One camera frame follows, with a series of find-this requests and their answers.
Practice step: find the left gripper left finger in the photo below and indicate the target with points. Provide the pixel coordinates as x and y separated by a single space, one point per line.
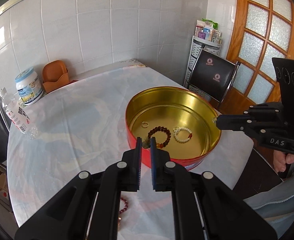
88 206

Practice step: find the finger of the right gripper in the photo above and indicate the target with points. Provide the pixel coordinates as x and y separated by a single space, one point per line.
231 122

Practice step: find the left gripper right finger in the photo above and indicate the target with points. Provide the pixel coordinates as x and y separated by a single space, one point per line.
203 206

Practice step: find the person's right hand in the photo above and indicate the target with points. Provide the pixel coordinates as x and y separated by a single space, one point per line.
280 160

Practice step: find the black chair right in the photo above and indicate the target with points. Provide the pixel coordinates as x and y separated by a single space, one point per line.
215 76

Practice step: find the round gold red tin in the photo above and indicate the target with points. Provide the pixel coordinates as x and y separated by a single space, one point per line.
180 121

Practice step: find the grey perforated storage rack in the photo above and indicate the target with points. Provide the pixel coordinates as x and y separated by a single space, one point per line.
197 49

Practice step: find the boxes atop rack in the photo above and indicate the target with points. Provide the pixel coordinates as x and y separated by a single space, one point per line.
208 30

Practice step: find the wooden glass panel door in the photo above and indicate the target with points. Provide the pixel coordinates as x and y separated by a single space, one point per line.
263 29

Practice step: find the pale patterned tablecloth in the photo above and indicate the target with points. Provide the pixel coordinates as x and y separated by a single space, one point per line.
82 127

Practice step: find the clear plastic water bottle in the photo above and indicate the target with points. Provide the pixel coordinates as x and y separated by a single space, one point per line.
16 114

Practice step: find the white blue lidded tub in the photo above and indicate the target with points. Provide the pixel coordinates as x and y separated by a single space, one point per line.
28 86

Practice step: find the orange plastic holder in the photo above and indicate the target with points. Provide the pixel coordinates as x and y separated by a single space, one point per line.
55 75

